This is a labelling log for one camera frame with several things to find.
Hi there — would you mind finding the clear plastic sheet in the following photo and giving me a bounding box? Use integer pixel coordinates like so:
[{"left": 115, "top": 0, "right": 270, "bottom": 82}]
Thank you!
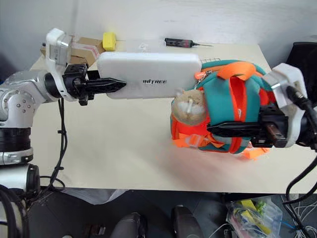
[{"left": 61, "top": 187, "right": 130, "bottom": 206}]

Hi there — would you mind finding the dark rounded shape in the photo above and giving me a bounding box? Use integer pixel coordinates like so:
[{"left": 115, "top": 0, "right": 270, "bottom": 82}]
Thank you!
[{"left": 115, "top": 211, "right": 147, "bottom": 238}]

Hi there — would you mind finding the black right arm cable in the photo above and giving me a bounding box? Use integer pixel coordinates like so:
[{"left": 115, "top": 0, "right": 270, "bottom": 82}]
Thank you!
[{"left": 283, "top": 85, "right": 317, "bottom": 208}]

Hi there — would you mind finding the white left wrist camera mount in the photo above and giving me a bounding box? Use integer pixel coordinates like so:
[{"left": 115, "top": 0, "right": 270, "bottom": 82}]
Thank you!
[{"left": 45, "top": 28, "right": 76, "bottom": 103}]

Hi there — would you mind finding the clear bag with colourful items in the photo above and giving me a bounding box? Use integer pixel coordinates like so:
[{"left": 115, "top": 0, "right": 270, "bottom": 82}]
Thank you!
[{"left": 225, "top": 197, "right": 283, "bottom": 237}]

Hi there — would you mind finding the small clear plastic bag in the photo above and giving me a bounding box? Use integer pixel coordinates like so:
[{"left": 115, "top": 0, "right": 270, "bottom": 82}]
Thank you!
[{"left": 137, "top": 41, "right": 152, "bottom": 53}]

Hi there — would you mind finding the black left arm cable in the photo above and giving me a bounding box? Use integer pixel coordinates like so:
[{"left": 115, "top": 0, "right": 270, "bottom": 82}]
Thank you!
[{"left": 39, "top": 97, "right": 68, "bottom": 192}]

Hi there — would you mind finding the brown plush hamster keychain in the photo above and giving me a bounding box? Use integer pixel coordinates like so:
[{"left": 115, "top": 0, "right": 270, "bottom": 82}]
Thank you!
[{"left": 171, "top": 89, "right": 207, "bottom": 125}]

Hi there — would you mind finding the white cable tangle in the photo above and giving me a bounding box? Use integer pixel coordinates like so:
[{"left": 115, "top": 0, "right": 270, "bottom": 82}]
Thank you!
[{"left": 284, "top": 194, "right": 317, "bottom": 238}]

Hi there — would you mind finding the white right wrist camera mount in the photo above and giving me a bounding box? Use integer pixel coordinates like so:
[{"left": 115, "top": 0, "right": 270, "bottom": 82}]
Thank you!
[{"left": 262, "top": 62, "right": 308, "bottom": 149}]

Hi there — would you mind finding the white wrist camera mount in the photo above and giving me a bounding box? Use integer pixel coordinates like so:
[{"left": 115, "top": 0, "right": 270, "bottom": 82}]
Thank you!
[
  {"left": 262, "top": 62, "right": 308, "bottom": 149},
  {"left": 45, "top": 28, "right": 76, "bottom": 103}
]

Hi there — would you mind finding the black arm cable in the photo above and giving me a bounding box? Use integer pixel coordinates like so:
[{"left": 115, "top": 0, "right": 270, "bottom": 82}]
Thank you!
[
  {"left": 283, "top": 85, "right": 317, "bottom": 208},
  {"left": 39, "top": 97, "right": 68, "bottom": 192}
]

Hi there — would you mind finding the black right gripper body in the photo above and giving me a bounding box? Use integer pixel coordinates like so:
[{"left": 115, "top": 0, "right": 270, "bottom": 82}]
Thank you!
[{"left": 250, "top": 105, "right": 289, "bottom": 148}]

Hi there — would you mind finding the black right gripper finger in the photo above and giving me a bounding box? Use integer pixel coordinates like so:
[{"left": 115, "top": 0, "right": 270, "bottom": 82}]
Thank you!
[{"left": 206, "top": 121, "right": 264, "bottom": 137}]

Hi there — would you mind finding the black chair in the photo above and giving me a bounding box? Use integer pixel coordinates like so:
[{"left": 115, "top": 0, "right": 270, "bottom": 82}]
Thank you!
[{"left": 288, "top": 41, "right": 317, "bottom": 101}]

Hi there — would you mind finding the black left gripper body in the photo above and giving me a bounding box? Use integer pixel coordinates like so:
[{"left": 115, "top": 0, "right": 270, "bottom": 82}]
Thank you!
[{"left": 62, "top": 63, "right": 95, "bottom": 106}]

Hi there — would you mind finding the orange and teal backpack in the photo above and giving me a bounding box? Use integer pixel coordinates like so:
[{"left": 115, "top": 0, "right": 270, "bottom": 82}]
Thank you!
[{"left": 169, "top": 59, "right": 277, "bottom": 161}]

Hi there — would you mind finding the brown cardboard box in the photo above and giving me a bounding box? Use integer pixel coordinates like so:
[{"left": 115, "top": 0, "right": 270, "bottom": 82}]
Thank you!
[{"left": 40, "top": 35, "right": 106, "bottom": 67}]

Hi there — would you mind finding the yellow plastic block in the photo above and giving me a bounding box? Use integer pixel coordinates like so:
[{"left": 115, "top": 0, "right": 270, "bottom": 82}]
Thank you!
[{"left": 102, "top": 31, "right": 118, "bottom": 52}]

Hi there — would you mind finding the black pen-shaped tool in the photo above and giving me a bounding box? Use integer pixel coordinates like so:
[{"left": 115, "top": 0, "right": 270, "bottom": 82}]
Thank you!
[{"left": 164, "top": 37, "right": 214, "bottom": 48}]

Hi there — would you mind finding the white rectangular box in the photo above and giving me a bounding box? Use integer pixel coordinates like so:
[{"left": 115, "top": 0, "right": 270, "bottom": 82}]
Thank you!
[{"left": 96, "top": 51, "right": 202, "bottom": 100}]

